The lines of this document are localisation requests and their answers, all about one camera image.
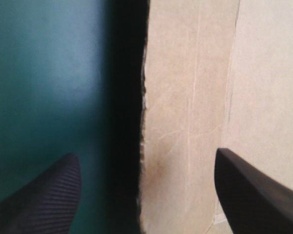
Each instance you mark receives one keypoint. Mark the brown cardboard box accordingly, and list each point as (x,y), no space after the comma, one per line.
(210,97)

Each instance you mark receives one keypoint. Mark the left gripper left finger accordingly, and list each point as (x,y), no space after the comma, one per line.
(41,202)

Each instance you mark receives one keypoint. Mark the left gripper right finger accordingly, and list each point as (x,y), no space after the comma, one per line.
(254,202)

